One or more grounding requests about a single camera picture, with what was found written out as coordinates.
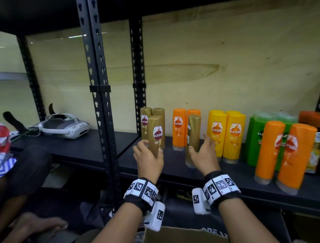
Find person's right hand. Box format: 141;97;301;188
188;135;221;176

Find yellow-cased smartphone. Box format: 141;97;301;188
176;190;193;201

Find right wristband with marker tags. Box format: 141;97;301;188
203;171;242;207

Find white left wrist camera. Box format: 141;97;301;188
144;201;166;232

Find person's left hand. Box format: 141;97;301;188
132;140;164;185

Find left wristband with marker tags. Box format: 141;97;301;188
123;178;159;215

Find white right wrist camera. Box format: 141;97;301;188
192;188;211;215

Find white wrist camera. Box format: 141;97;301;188
192;188;211;215
144;201;166;232

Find white plastic device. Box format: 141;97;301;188
39;113;90;140

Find black printed bag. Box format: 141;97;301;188
162;198;292;238

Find person's left forearm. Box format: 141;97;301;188
91;209;143;243

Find person's dark trousers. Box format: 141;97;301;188
74;228;102;243

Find wristband with marker tags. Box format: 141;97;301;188
123;178;159;215
203;171;242;207

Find brown cardboard box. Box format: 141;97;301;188
144;226;229;243

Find white metal rack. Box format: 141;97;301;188
0;72;28;81

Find black orange-capped shampoo bottle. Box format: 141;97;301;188
299;111;320;174

